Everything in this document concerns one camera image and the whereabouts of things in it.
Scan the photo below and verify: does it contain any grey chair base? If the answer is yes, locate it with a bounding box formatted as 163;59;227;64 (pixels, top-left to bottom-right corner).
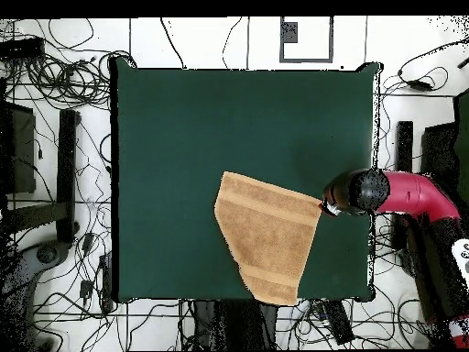
0;239;72;294

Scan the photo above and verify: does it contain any black stand bar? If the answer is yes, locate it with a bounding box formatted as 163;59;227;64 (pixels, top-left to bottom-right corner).
55;108;81;244
391;120;415;250

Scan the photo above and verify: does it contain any black cable tangle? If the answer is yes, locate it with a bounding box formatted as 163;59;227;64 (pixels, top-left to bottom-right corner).
0;17;137;111

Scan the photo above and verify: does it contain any wide black power strip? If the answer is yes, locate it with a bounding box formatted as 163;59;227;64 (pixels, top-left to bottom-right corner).
321;299;355;347

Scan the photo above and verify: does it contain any dark green table cloth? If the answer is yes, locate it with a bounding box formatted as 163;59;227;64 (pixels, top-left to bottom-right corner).
109;60;383;304

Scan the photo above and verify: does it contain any grey square floor frame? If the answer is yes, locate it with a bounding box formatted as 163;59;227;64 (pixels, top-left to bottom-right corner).
278;16;335;64

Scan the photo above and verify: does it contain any black box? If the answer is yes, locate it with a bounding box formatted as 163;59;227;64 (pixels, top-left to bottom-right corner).
0;101;37;195
420;122;460;184

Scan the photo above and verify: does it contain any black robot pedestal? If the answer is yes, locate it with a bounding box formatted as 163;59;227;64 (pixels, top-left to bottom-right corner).
189;298;279;352

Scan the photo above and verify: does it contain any narrow black power strip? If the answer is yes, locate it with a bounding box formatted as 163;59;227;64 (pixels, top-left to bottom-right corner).
98;253;115;314

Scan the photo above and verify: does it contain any black power adapter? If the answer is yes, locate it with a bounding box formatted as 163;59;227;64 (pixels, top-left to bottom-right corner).
407;79;434;93

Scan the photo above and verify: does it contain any tan terry towel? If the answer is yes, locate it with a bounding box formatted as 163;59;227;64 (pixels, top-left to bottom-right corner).
213;170;323;306

